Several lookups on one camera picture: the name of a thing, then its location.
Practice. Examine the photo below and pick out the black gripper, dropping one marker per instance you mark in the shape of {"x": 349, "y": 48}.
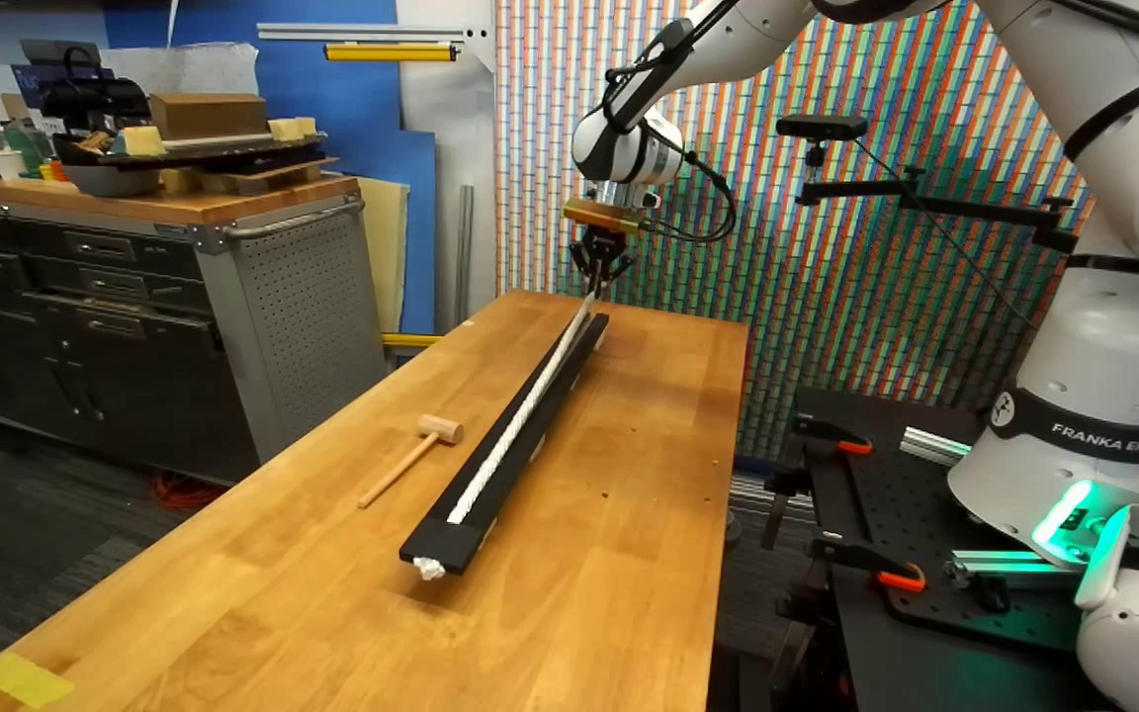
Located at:
{"x": 604, "y": 259}

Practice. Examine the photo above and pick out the long black board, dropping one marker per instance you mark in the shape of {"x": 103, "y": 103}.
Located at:
{"x": 460, "y": 519}

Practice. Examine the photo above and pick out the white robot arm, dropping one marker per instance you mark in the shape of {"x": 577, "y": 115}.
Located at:
{"x": 1058, "y": 461}

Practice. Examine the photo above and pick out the small wooden mallet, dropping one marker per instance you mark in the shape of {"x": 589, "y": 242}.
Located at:
{"x": 432, "y": 432}

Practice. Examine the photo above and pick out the black mounting plate with clamps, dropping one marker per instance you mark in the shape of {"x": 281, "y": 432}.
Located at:
{"x": 949, "y": 645}

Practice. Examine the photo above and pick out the yellow level bar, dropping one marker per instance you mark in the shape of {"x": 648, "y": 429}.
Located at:
{"x": 387, "y": 53}

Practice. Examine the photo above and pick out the grey tool cabinet wood top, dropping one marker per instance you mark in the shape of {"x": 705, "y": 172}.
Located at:
{"x": 195, "y": 312}

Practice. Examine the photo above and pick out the yellow tape patch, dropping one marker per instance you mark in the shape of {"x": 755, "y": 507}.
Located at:
{"x": 27, "y": 681}

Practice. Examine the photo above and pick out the black camera on boom arm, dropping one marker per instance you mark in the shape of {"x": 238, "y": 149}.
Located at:
{"x": 905, "y": 190}

